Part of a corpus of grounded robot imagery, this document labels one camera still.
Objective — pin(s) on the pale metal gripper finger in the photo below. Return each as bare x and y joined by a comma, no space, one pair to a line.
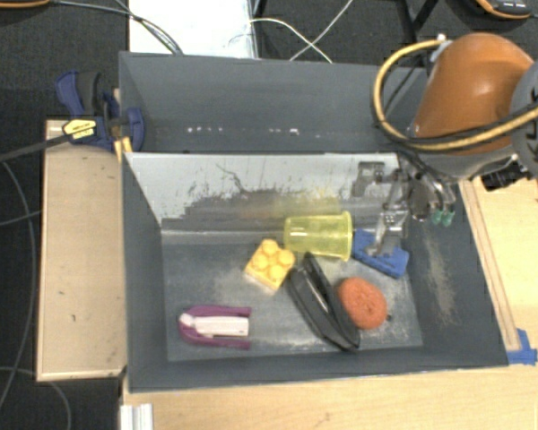
396,226
378,240

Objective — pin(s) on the blue flat toy block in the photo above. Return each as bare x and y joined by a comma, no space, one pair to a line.
385,260

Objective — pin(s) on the clear yellow plastic cup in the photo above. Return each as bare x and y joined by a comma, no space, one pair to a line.
318,236

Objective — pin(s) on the orange round scrubber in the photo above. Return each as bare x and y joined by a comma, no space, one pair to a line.
362,303

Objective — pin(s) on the black glasses case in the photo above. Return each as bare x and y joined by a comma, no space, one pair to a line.
323,305

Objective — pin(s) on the yellow toy brick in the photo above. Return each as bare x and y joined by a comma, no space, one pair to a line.
270,263

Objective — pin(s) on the grey metal bin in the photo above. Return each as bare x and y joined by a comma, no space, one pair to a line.
260,105

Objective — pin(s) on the purple and white stapler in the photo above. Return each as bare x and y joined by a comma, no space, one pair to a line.
217,327

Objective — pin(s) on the pale wood board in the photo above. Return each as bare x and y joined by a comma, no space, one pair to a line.
80,249

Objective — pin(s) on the black cylinder on white bracket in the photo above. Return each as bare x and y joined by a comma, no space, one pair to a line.
502,175

